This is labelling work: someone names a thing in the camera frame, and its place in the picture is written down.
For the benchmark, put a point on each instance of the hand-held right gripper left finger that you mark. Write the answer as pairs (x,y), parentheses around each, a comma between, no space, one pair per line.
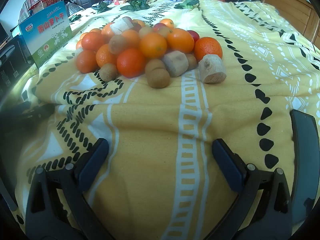
(96,155)

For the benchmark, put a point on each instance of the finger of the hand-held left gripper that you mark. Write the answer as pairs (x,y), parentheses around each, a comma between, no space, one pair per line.
(40,112)

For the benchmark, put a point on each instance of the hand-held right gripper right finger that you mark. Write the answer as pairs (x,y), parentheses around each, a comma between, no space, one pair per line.
(225,157)

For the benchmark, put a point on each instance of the beige sugarcane piece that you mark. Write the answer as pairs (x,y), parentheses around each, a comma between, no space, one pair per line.
(121,26)
(212,68)
(175,63)

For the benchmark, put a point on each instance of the pile of oranges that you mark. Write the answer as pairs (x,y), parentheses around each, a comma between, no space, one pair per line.
(152,45)

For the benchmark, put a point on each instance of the black box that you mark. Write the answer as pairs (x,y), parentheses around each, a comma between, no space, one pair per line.
(12,62)

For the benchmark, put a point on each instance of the yellow patterned blanket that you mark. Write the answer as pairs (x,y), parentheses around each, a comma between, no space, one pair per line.
(160,120)

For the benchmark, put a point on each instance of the blue and green cardboard box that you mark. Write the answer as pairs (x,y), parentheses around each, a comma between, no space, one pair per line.
(47,35)

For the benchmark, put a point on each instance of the black smartphone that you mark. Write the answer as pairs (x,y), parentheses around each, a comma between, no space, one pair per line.
(306,160)

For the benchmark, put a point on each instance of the black monitor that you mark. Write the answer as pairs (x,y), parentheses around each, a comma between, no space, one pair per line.
(2,35)

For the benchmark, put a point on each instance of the green leafy vegetable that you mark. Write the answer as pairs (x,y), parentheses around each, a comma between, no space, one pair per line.
(136,3)
(190,1)
(75,17)
(102,6)

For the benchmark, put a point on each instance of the red and white carton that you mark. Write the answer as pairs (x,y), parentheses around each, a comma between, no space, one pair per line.
(46,1)

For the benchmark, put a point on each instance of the small red fruit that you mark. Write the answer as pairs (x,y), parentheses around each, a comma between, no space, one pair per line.
(194,35)
(137,26)
(160,26)

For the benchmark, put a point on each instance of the wooden cabinet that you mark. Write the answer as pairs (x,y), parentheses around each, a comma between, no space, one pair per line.
(292,7)

